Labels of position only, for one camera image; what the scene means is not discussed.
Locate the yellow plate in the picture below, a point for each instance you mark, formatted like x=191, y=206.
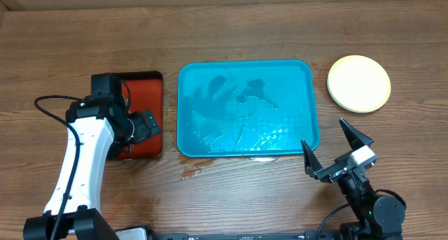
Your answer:
x=358, y=84

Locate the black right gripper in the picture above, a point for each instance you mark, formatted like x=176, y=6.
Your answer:
x=337, y=171

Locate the teal plastic tray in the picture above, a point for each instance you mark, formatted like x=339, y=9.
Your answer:
x=245, y=109

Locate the black tray with red liquid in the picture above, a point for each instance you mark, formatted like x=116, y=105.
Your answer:
x=146, y=89

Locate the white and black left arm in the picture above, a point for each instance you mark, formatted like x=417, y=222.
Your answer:
x=99, y=127

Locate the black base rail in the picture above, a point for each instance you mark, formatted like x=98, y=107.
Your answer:
x=245, y=236

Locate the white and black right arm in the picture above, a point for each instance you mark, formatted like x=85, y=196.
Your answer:
x=380, y=213

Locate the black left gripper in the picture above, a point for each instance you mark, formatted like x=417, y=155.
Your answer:
x=145, y=130

